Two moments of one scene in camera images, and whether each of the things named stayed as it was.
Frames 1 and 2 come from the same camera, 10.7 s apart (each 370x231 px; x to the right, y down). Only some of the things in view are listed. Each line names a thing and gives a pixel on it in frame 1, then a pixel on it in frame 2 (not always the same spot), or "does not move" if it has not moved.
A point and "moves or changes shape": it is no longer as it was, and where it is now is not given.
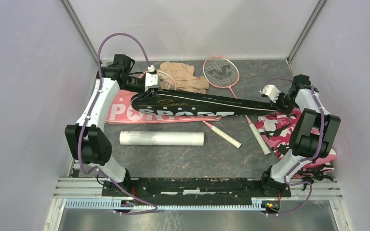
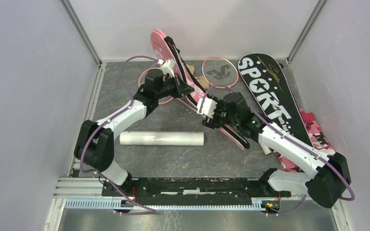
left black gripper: x=144 y=95 -> x=182 y=89
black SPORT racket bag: x=178 y=103 moves or changes shape
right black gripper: x=277 y=104 -> x=211 y=122
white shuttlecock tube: x=142 y=138 does not move
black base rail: x=193 y=189 does not move
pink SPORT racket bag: x=121 y=112 -> x=165 y=47
